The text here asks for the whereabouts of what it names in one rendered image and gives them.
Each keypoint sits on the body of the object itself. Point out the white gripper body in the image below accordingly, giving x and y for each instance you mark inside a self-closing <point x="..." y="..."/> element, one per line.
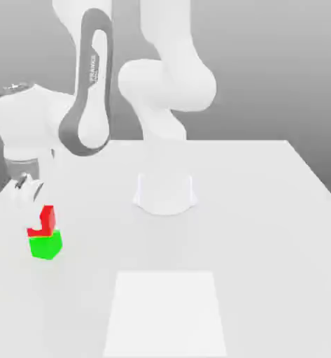
<point x="28" y="201"/>

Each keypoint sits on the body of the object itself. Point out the small red cube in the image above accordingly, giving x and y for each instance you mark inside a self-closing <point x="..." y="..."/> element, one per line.
<point x="48" y="221"/>

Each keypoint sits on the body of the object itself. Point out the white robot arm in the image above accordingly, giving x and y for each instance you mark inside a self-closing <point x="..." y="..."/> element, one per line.
<point x="165" y="84"/>

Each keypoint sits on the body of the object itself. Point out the small green cube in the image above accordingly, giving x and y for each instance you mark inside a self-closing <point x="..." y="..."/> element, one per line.
<point x="45" y="247"/>

